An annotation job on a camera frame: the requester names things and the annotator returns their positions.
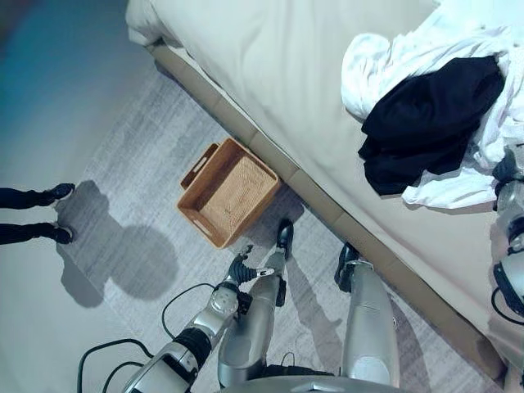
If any white crumpled garment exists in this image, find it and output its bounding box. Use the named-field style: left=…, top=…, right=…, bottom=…
left=341, top=24, right=524, bottom=206

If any silver robot leg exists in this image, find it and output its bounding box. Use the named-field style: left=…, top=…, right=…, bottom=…
left=218, top=218, right=296, bottom=389
left=334, top=241, right=401, bottom=390

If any silver robot left leg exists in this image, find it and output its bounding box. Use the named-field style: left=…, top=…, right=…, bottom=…
left=218, top=218, right=296, bottom=389

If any white duvet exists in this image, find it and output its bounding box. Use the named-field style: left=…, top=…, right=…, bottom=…
left=124, top=0, right=165, bottom=44

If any bed with beige sheet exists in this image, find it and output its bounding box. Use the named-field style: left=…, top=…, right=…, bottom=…
left=143, top=0, right=524, bottom=393

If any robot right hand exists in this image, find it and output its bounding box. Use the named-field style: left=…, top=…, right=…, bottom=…
left=492, top=145, right=524, bottom=186

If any grey robot torso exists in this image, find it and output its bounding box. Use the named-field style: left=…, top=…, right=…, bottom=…
left=227, top=375, right=396, bottom=393

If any brown wicker basket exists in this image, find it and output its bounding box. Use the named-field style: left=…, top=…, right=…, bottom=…
left=176, top=137, right=281, bottom=250

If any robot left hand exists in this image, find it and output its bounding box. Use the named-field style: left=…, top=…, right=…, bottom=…
left=224, top=244, right=275, bottom=290

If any black cable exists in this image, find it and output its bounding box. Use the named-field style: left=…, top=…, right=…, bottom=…
left=79, top=282, right=216, bottom=393

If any person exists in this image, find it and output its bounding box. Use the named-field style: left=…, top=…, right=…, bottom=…
left=0, top=183, right=77, bottom=246

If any grey rug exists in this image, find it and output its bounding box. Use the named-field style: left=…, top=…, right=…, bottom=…
left=52, top=69, right=499, bottom=393

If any black garment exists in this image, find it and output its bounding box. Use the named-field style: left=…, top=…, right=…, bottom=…
left=357, top=56, right=506, bottom=197

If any silver robot right leg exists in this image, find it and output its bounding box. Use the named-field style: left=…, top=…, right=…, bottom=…
left=334, top=241, right=401, bottom=390

